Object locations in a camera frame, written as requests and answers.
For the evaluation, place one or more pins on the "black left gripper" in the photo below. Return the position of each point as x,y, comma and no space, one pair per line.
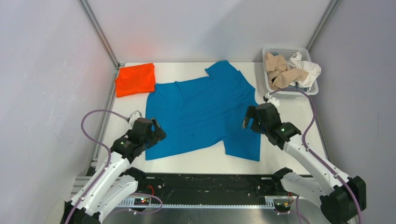
157,135

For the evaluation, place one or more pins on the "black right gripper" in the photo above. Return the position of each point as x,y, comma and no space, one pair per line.
253,126

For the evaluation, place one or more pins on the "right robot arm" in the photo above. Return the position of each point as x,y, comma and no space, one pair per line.
339,196

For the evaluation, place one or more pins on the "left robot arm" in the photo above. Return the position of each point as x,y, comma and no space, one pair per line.
116,179

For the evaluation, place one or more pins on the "light blue t shirt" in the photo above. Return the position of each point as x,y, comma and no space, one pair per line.
294,86

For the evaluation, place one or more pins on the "beige t shirt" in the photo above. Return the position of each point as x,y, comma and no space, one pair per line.
279,73

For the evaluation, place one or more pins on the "white plastic laundry basket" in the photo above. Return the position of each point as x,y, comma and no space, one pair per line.
288,52

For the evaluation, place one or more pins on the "folded orange t shirt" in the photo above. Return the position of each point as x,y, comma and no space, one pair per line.
135,79

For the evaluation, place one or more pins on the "left controller board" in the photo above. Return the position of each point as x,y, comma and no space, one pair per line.
141,201

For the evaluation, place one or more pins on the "controller board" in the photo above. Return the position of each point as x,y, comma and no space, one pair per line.
282,208
141,201

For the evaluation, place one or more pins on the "right controller board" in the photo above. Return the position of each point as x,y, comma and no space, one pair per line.
282,208

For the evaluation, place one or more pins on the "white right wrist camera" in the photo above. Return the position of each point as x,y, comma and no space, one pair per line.
271,100

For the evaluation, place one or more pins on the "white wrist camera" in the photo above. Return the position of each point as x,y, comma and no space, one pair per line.
271,100
134,116

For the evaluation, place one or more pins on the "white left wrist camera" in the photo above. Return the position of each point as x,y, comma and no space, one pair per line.
134,116

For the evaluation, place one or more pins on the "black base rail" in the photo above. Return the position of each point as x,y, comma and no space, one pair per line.
212,189

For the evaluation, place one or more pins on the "left aluminium frame post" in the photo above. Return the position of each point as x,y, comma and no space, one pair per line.
88,11

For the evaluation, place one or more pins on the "aluminium frame post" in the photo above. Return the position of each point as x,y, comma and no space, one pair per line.
88,11
326,16

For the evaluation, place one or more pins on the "right aluminium frame post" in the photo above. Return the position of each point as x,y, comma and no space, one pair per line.
326,16

